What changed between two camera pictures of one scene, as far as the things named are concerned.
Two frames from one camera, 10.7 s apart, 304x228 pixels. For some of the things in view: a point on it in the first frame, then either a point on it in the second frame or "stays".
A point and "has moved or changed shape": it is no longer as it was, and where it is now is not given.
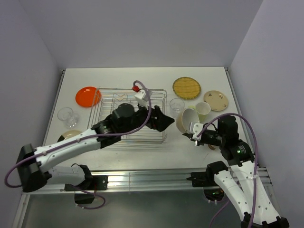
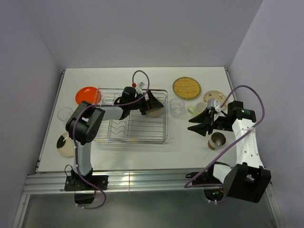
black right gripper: [190, 135] to [201, 128]
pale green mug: [203, 109] stays
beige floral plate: [217, 100] stays
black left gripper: [163, 121] to [152, 103]
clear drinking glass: [176, 106] stays
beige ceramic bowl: [184, 118] has moved or changed shape
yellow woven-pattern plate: [186, 88] stays
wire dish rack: [107, 99] stays
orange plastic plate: [88, 97] stays
